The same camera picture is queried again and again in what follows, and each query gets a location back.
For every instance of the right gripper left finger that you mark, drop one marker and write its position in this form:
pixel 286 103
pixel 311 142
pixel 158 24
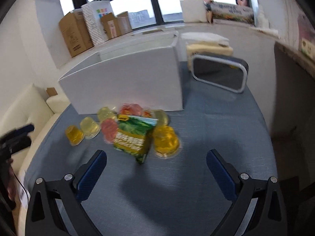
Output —
pixel 43 215

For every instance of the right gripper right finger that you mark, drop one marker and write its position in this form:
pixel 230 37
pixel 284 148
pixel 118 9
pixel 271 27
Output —
pixel 269 214

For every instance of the dark yellow jelly cup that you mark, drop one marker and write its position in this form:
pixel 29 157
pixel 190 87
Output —
pixel 74 135

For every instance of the pale yellow jelly cup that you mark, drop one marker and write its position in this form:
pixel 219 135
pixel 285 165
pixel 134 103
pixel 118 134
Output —
pixel 105 113
pixel 89 127

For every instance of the small green snack bag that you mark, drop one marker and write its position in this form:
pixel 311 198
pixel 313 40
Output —
pixel 134 135

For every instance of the person's left hand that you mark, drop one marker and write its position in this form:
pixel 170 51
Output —
pixel 11 187

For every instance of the cream leather sofa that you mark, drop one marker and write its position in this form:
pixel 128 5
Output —
pixel 31 108

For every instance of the blue grey table mat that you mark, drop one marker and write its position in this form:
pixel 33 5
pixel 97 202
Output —
pixel 175 196

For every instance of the pink jelly cup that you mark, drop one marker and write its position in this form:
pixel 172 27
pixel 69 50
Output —
pixel 109 128

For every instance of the red jelly cup rear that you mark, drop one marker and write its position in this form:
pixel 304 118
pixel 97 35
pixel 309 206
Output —
pixel 132 109

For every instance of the large cardboard box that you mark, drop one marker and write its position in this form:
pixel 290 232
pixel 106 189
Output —
pixel 75 32

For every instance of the white storage box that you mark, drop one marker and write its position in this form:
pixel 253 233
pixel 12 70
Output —
pixel 143 70

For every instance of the small open cardboard box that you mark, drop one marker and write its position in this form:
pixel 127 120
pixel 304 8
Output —
pixel 116 26

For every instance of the black silver framed device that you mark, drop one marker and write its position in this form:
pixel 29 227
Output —
pixel 225 72

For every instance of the white patterned paper bag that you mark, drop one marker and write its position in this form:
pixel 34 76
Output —
pixel 92 13

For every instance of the cream folded cushion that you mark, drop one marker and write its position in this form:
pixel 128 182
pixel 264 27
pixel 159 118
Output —
pixel 204 43

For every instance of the landscape printed long box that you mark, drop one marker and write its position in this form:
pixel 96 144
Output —
pixel 230 13

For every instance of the white foam box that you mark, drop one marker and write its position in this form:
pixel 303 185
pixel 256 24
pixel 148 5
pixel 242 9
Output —
pixel 193 11

